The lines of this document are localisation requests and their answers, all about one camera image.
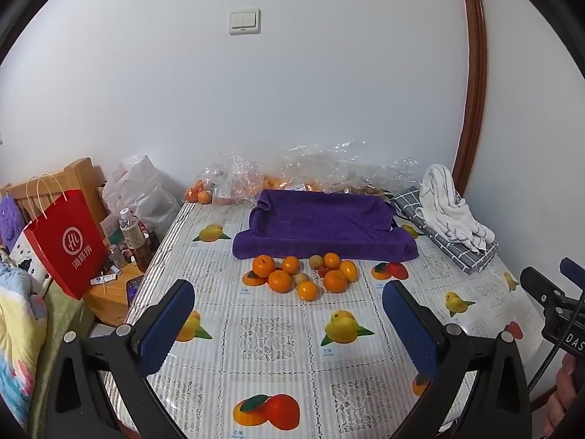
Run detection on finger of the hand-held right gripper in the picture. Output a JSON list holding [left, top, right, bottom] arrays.
[[521, 266, 567, 312], [560, 257, 585, 286]]

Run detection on bagged oranges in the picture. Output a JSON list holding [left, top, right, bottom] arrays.
[[184, 174, 325, 206]]

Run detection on colourful blanket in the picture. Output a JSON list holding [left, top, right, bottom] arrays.
[[0, 256, 49, 426]]

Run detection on dark phone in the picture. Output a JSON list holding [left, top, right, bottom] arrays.
[[125, 275, 144, 305]]

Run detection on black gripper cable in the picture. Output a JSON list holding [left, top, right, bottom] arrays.
[[528, 343, 565, 394]]

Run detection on golden snack packets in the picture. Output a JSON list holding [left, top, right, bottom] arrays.
[[347, 183, 394, 199]]

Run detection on purple towel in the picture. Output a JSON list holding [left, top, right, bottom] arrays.
[[232, 189, 420, 262]]

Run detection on tea bottle with white label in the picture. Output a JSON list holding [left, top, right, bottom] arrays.
[[118, 208, 154, 273]]

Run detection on purple fuzzy cloth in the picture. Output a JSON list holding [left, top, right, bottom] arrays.
[[0, 194, 26, 252]]

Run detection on large orange mandarin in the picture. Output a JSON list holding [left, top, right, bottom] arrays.
[[267, 269, 293, 293], [324, 269, 349, 293], [252, 255, 277, 279]]

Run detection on red paper bag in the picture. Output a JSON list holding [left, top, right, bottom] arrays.
[[24, 174, 110, 301]]

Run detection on white light switch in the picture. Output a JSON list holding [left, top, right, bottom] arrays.
[[229, 8, 261, 35]]

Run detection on white plastic bag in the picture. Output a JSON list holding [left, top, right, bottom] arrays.
[[101, 154, 182, 234]]

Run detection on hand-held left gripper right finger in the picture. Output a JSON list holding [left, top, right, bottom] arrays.
[[381, 279, 533, 439]]

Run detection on grey checked cloth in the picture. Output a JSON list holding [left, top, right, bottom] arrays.
[[392, 187, 500, 275]]

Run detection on white striped towel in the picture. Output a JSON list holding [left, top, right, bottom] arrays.
[[419, 164, 497, 253]]

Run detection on green bed sheet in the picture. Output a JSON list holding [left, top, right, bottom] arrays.
[[27, 279, 92, 437]]

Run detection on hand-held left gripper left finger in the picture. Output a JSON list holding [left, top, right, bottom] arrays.
[[54, 279, 197, 439]]

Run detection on large clear plastic bag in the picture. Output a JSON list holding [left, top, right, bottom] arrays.
[[274, 139, 419, 195]]

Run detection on fruit print tablecloth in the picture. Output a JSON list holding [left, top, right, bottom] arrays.
[[98, 199, 535, 439]]

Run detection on person's right hand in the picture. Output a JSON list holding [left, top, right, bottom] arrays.
[[541, 354, 585, 439]]

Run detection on brown wooden door frame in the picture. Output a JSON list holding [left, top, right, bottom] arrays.
[[452, 0, 489, 197]]

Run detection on wooden nightstand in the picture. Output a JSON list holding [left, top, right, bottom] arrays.
[[84, 260, 147, 327]]

